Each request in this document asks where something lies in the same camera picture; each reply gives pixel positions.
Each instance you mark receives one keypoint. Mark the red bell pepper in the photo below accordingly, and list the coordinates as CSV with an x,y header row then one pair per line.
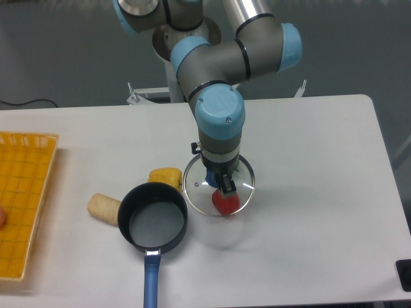
x,y
225,206

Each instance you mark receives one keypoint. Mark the black device table corner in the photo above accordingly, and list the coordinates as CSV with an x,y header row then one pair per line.
x,y
403,270

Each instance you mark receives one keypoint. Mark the dark pot blue handle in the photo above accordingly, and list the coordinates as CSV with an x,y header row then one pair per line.
x,y
153,218

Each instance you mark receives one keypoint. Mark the yellow bell pepper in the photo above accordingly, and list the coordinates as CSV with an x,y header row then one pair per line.
x,y
167,175

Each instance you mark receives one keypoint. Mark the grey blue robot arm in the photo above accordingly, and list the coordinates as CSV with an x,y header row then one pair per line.
x,y
219,111

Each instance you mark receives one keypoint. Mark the yellow woven basket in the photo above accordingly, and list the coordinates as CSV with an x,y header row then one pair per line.
x,y
26,162

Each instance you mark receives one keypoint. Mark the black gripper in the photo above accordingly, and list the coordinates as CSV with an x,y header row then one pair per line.
x,y
219,167

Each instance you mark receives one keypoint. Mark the glass lid blue knob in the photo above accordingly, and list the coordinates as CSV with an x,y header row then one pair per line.
x,y
198,192

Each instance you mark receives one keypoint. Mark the beige bread roll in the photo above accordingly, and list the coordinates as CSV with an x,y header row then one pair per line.
x,y
104,208

